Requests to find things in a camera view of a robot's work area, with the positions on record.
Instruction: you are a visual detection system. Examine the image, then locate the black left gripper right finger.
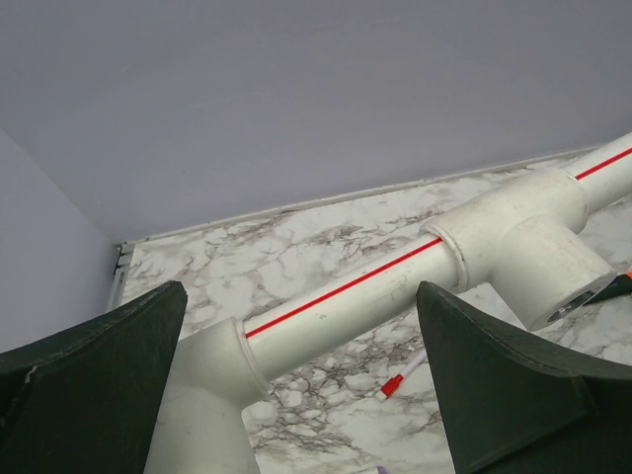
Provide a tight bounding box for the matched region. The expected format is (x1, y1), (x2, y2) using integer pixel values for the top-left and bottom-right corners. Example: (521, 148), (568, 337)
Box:
(416, 281), (631, 473)

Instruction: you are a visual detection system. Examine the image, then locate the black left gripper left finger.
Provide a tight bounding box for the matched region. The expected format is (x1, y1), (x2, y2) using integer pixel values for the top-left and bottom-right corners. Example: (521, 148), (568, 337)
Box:
(1, 281), (188, 473)

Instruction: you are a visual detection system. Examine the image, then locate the red capped white marker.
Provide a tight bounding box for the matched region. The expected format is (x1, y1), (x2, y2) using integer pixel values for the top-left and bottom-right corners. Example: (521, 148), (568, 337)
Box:
(375, 350), (427, 401)

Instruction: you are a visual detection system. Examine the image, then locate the white pipe frame with tees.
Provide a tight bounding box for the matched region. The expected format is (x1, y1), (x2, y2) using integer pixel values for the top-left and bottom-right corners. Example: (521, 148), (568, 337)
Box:
(145, 136), (631, 473)

